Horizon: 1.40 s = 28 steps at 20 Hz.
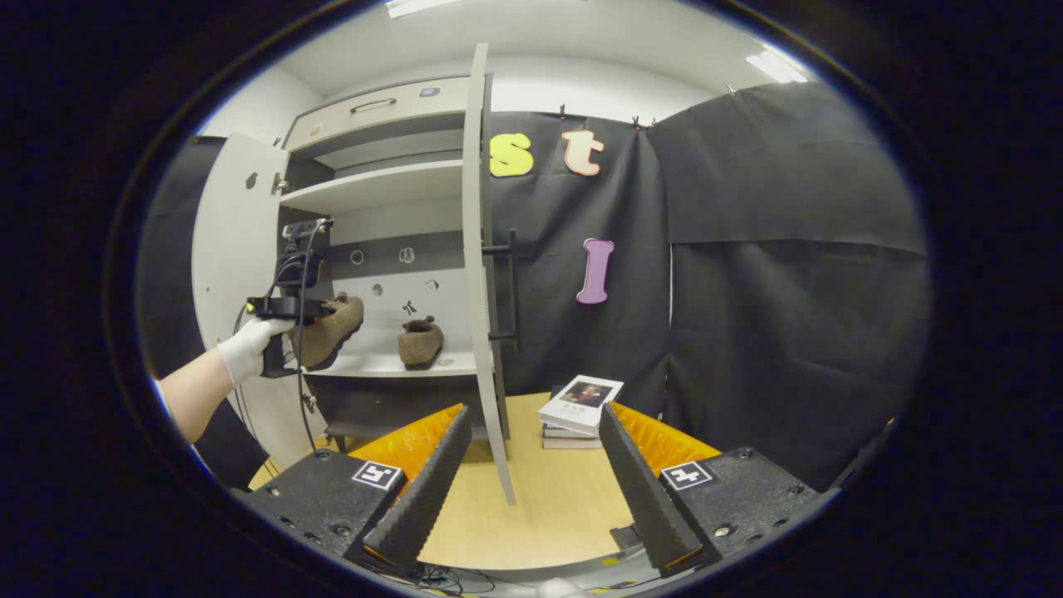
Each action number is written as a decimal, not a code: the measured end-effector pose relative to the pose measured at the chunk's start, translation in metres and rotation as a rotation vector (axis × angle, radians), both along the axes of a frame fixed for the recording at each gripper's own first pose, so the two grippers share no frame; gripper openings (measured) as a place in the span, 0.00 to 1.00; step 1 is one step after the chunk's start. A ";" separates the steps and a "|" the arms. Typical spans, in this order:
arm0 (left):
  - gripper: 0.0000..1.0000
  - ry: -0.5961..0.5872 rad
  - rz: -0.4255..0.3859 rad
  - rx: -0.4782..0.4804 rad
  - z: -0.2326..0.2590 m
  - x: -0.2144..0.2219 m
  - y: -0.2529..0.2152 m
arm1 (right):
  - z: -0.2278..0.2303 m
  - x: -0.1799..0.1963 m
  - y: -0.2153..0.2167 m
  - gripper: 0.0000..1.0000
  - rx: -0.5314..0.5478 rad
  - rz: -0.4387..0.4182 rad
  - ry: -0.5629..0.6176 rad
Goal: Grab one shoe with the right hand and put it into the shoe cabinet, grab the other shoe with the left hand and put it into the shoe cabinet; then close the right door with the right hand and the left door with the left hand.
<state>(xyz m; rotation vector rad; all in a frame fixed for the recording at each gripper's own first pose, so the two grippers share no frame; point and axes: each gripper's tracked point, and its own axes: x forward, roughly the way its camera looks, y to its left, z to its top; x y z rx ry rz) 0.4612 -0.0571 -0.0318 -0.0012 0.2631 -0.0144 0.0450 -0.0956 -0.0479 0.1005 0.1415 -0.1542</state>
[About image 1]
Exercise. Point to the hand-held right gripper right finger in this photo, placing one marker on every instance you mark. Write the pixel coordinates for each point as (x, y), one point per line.
(644, 498)

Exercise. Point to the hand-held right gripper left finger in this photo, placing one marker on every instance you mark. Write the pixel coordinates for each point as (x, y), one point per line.
(423, 498)

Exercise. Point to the brown fuzzy shoe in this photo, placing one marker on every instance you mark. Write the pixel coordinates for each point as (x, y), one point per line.
(419, 345)
(336, 328)

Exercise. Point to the grey cabinet door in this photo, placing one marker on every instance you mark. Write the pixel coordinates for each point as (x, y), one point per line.
(477, 249)
(232, 249)

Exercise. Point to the grey shoe cabinet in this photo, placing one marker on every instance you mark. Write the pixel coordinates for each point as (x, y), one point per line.
(390, 187)

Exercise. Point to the grey cabinet drawer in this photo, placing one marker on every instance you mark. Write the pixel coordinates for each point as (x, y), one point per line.
(390, 120)

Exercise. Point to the grey book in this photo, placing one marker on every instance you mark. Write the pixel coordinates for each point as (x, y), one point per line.
(573, 443)
(565, 432)

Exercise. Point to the white portrait cover book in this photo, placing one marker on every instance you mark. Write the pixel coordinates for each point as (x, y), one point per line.
(581, 403)

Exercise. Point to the black backdrop cloth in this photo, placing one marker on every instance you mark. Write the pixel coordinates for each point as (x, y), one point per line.
(789, 332)

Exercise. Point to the large ceiling light panel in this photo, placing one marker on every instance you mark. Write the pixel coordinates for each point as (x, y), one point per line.
(419, 7)

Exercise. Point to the narrow ceiling light panel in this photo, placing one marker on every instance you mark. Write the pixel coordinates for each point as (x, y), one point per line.
(776, 66)

